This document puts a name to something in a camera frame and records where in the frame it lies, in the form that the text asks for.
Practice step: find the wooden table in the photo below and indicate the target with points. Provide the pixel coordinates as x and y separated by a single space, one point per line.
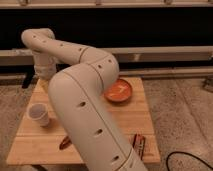
35 145

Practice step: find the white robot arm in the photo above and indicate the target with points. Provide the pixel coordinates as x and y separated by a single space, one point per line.
77 76

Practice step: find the red black rectangular package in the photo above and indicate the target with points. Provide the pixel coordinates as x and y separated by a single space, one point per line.
139 144

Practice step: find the orange bowl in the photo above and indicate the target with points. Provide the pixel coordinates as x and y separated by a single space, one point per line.
120 91

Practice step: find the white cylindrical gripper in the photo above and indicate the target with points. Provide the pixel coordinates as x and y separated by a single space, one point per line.
44 65

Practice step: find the grey metal rail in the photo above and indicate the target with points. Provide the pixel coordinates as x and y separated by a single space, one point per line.
18 57

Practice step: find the brown red elongated object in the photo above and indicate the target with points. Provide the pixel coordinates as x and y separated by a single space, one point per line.
66 142

